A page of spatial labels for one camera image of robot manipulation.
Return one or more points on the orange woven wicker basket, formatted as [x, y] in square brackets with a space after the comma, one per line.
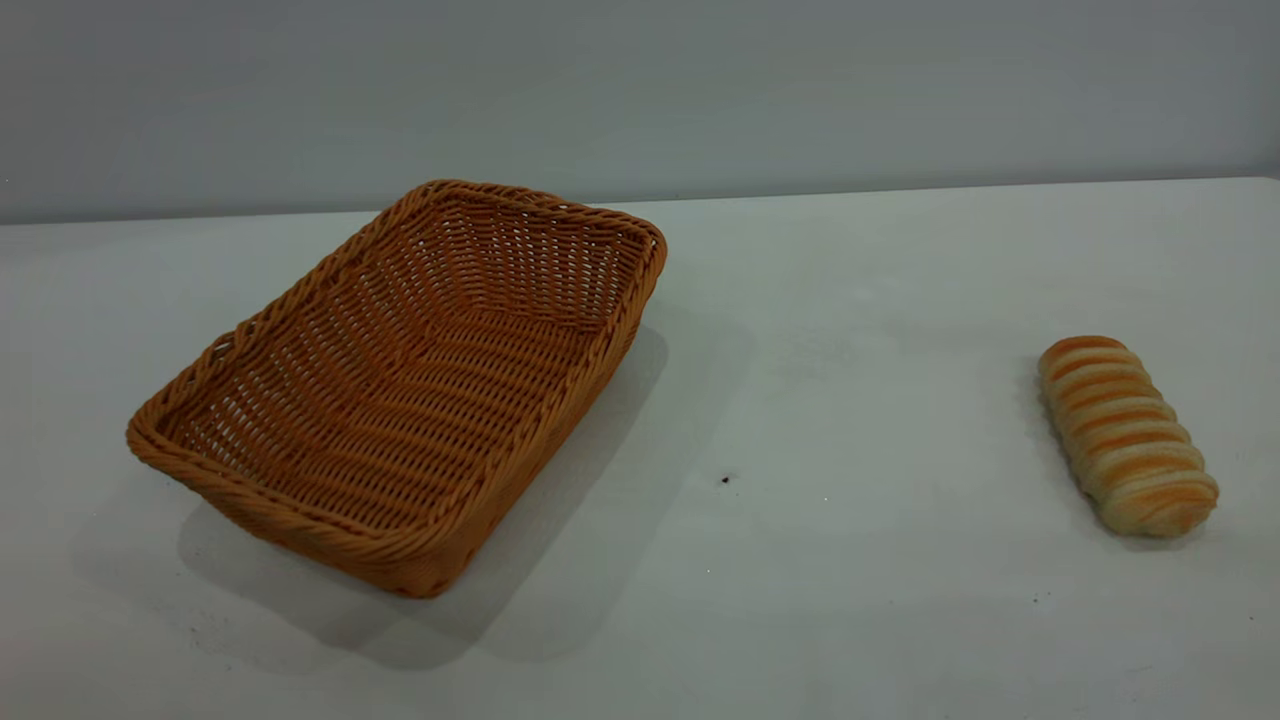
[420, 400]

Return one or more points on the striped long bread roll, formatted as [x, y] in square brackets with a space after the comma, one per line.
[1125, 435]

